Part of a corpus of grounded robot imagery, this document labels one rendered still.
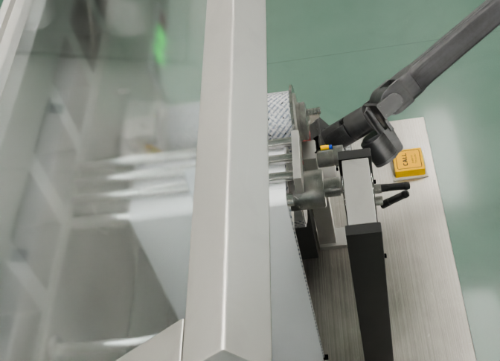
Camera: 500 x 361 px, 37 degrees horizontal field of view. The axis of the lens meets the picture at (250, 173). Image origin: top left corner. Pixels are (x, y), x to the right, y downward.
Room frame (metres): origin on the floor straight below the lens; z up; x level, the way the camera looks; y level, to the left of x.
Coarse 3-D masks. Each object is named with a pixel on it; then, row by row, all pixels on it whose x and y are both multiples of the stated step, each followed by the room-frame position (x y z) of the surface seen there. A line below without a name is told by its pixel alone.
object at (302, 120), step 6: (300, 108) 1.05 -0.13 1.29; (306, 108) 1.08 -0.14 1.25; (300, 114) 1.04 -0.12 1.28; (306, 114) 1.07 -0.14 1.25; (300, 120) 1.03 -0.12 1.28; (306, 120) 1.03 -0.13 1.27; (300, 126) 1.02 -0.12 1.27; (306, 126) 1.02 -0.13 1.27; (300, 132) 1.02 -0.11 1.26; (306, 132) 1.02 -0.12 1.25; (306, 138) 1.02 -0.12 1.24
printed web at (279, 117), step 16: (272, 96) 1.08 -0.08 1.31; (288, 96) 1.07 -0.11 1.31; (272, 112) 1.04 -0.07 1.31; (288, 112) 1.03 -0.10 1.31; (272, 128) 1.02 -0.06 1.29; (288, 128) 1.01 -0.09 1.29; (288, 192) 0.76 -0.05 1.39; (288, 208) 0.75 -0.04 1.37; (304, 224) 0.88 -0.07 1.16; (304, 272) 0.74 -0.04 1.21
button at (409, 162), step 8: (400, 152) 1.19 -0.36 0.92; (408, 152) 1.19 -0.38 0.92; (416, 152) 1.18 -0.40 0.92; (400, 160) 1.17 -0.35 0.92; (408, 160) 1.16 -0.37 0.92; (416, 160) 1.16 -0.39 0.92; (400, 168) 1.14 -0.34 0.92; (408, 168) 1.14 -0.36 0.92; (416, 168) 1.13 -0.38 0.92; (424, 168) 1.13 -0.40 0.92; (400, 176) 1.14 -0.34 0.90
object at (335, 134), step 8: (320, 120) 1.15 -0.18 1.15; (320, 128) 1.12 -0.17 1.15; (328, 128) 1.11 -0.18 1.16; (336, 128) 1.09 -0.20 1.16; (344, 128) 1.08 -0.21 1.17; (320, 136) 1.10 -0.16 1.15; (328, 136) 1.09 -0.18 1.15; (336, 136) 1.08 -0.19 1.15; (344, 136) 1.07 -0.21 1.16; (320, 144) 1.08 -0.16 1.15; (328, 144) 1.08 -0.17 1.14; (336, 144) 1.07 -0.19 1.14; (344, 144) 1.07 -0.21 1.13
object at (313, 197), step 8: (304, 176) 0.81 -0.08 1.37; (312, 176) 0.80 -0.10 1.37; (320, 176) 0.80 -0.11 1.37; (288, 184) 0.80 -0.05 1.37; (304, 184) 0.80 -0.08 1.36; (312, 184) 0.79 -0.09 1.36; (320, 184) 0.79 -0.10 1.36; (304, 192) 0.79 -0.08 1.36; (312, 192) 0.78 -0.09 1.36; (320, 192) 0.78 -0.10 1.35; (296, 200) 0.78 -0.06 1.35; (304, 200) 0.78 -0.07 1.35; (312, 200) 0.78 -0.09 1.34; (320, 200) 0.77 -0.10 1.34; (296, 208) 0.78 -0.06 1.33; (304, 208) 0.78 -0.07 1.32; (312, 208) 0.78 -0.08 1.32
